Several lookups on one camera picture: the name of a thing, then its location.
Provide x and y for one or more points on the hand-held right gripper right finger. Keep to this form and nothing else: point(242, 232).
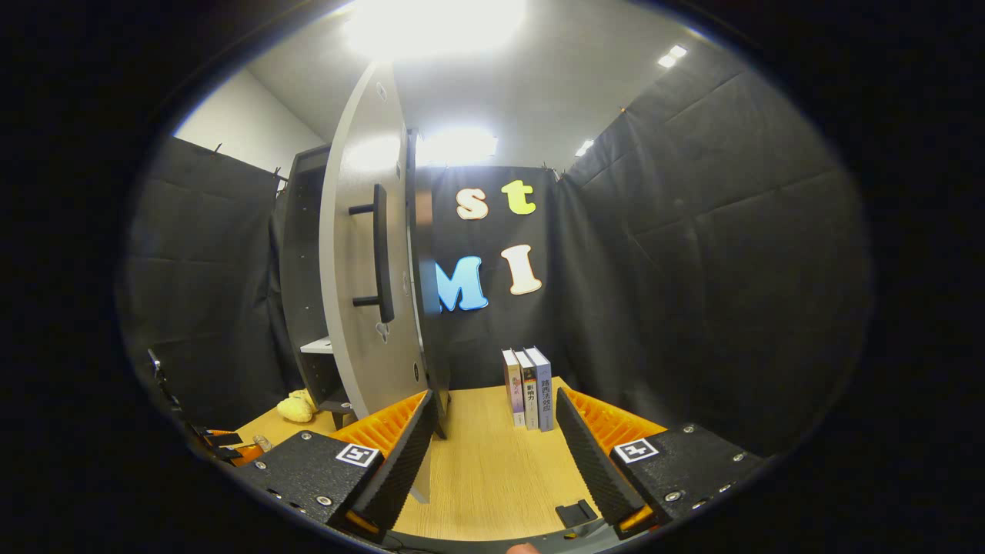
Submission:
point(592, 462)

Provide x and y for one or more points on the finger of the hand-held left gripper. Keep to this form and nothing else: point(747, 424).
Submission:
point(248, 452)

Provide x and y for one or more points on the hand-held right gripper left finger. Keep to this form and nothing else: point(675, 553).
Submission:
point(400, 469)

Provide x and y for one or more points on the grey cabinet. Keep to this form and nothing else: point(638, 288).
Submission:
point(296, 254)

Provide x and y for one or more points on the white cabinet door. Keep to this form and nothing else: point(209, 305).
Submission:
point(362, 115)

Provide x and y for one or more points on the cream plush toy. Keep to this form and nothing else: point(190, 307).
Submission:
point(296, 408)

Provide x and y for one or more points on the grey blue book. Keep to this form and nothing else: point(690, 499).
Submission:
point(543, 392)

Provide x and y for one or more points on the black backdrop cloth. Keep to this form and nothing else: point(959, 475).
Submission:
point(692, 269)

